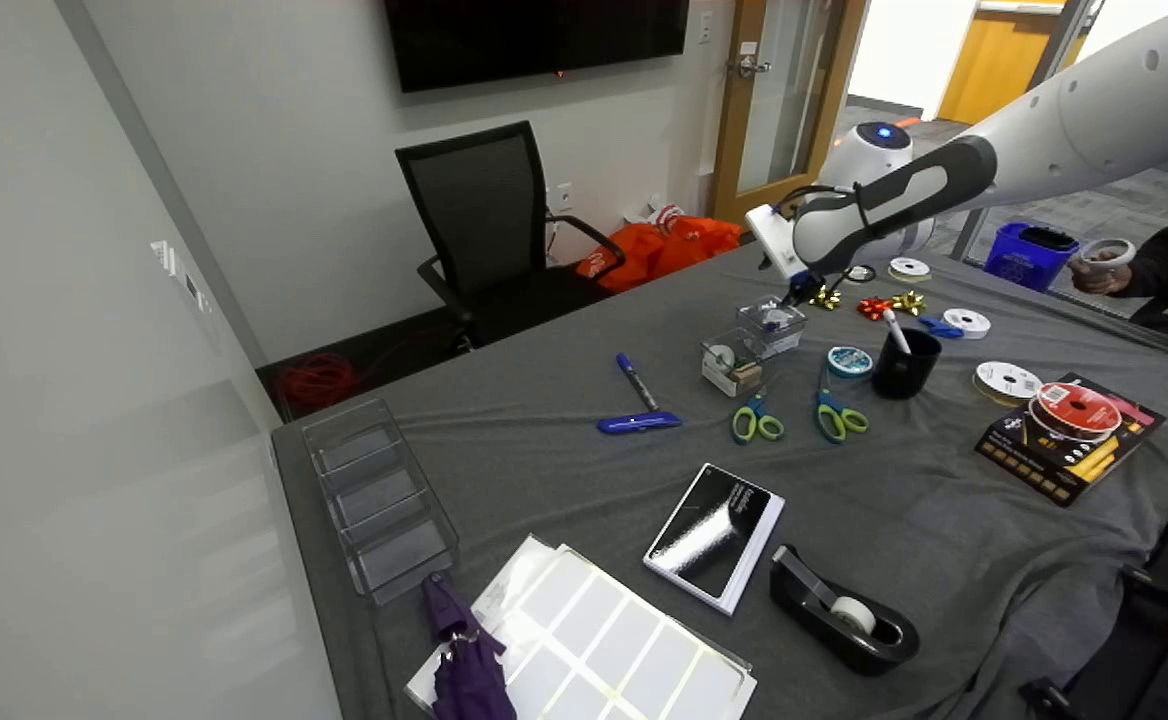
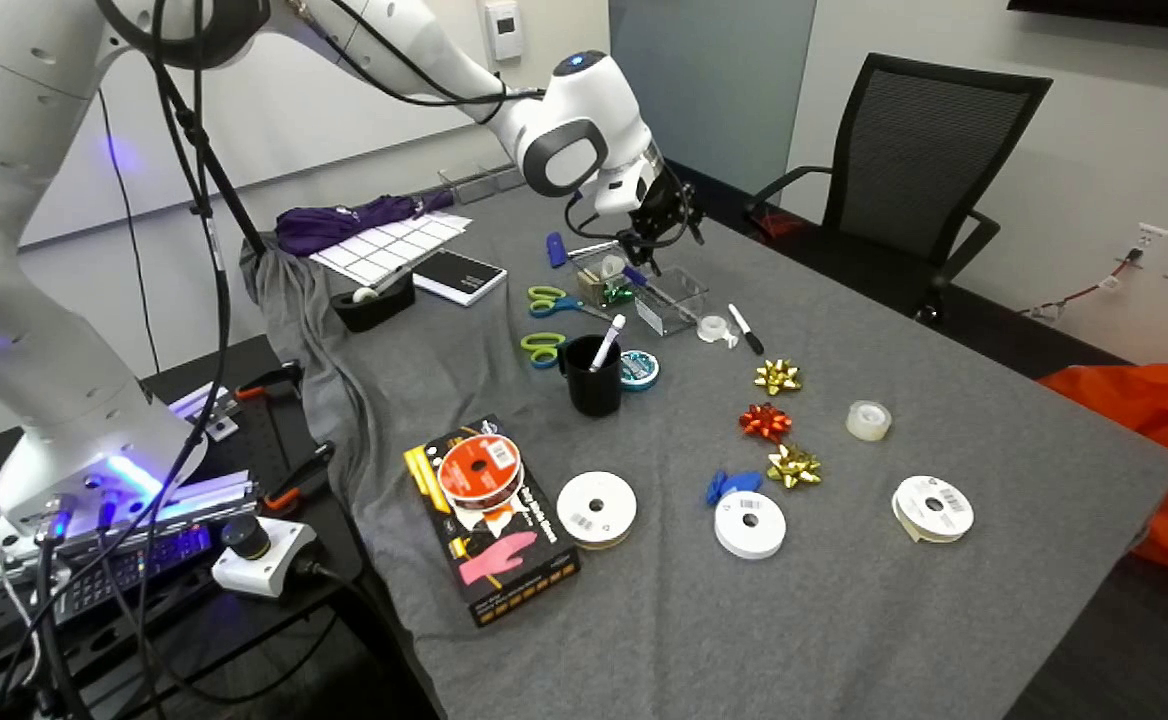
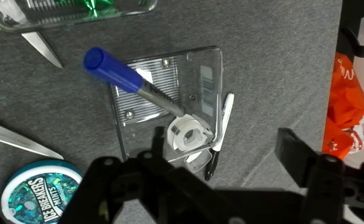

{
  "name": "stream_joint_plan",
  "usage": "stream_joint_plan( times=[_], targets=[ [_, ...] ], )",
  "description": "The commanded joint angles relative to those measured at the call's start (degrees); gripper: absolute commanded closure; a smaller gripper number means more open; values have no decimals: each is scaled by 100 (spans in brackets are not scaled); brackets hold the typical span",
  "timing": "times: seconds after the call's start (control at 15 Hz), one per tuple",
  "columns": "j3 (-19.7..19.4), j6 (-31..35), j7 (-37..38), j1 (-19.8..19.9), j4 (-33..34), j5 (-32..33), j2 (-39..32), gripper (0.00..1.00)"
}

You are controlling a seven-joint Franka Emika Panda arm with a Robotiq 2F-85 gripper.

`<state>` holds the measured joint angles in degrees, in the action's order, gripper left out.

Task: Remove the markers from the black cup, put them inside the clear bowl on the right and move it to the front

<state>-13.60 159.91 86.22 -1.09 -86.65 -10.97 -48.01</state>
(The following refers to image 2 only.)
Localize white wall thermostat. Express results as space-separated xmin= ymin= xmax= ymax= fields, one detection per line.
xmin=480 ymin=0 xmax=529 ymax=66

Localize white emergency stop box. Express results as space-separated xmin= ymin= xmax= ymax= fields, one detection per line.
xmin=210 ymin=509 xmax=321 ymax=605

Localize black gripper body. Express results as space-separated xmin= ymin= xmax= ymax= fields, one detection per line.
xmin=606 ymin=155 xmax=704 ymax=250

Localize red object on floor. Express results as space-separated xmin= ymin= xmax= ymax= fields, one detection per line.
xmin=745 ymin=199 xmax=810 ymax=249

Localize black cup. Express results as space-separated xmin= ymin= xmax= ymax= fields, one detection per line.
xmin=560 ymin=330 xmax=628 ymax=418

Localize orange ribbon spool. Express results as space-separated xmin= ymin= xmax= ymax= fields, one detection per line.
xmin=434 ymin=428 xmax=531 ymax=509

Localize white spool with gold ribbon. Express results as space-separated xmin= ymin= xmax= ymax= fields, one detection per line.
xmin=551 ymin=465 xmax=646 ymax=555

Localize clear tape roll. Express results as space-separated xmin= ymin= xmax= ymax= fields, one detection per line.
xmin=842 ymin=396 xmax=899 ymax=448

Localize red gift bow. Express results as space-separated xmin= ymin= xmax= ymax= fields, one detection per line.
xmin=736 ymin=401 xmax=798 ymax=442

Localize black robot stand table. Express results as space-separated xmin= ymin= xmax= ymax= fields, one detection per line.
xmin=0 ymin=330 xmax=429 ymax=720

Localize gold gift bow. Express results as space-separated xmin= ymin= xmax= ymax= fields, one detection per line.
xmin=762 ymin=441 xmax=827 ymax=494
xmin=748 ymin=353 xmax=803 ymax=401

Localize black and white flat box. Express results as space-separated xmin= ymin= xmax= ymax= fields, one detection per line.
xmin=410 ymin=249 xmax=514 ymax=310

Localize black mesh office chair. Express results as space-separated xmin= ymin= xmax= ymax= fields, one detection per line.
xmin=741 ymin=49 xmax=1061 ymax=325

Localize white label sheet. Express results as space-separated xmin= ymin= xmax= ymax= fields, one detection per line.
xmin=303 ymin=208 xmax=475 ymax=293

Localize thin black hanging cable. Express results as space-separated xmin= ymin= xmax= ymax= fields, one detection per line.
xmin=94 ymin=86 xmax=166 ymax=378

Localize round teal tin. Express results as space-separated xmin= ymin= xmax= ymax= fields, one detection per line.
xmin=615 ymin=343 xmax=669 ymax=396

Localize thin wall cable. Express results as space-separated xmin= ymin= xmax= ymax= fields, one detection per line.
xmin=1017 ymin=249 xmax=1150 ymax=325

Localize black product box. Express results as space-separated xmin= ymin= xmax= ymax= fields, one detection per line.
xmin=400 ymin=412 xmax=589 ymax=631

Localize clear plastic bowl with items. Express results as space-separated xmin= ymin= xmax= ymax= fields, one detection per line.
xmin=572 ymin=249 xmax=646 ymax=310

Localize purple cloth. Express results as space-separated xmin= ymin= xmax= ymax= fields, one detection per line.
xmin=272 ymin=187 xmax=460 ymax=258

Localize white marker with black cap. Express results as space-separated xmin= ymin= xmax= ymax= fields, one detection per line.
xmin=725 ymin=298 xmax=771 ymax=358

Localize green and blue scissors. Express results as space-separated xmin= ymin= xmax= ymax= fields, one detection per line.
xmin=524 ymin=278 xmax=606 ymax=325
xmin=516 ymin=328 xmax=572 ymax=370

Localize gray table cloth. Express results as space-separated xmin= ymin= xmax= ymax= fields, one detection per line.
xmin=239 ymin=144 xmax=1168 ymax=720

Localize white marker with purple label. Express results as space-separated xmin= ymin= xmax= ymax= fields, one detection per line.
xmin=584 ymin=306 xmax=633 ymax=378

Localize black wall television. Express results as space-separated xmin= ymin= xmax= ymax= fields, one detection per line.
xmin=1004 ymin=0 xmax=1168 ymax=38

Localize orange bag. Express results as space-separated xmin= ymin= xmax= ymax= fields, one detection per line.
xmin=1036 ymin=358 xmax=1168 ymax=585

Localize blue gift bow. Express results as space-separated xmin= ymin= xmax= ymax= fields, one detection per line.
xmin=700 ymin=465 xmax=769 ymax=511

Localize gray marker with blue cap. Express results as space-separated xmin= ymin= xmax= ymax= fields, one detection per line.
xmin=615 ymin=258 xmax=704 ymax=328

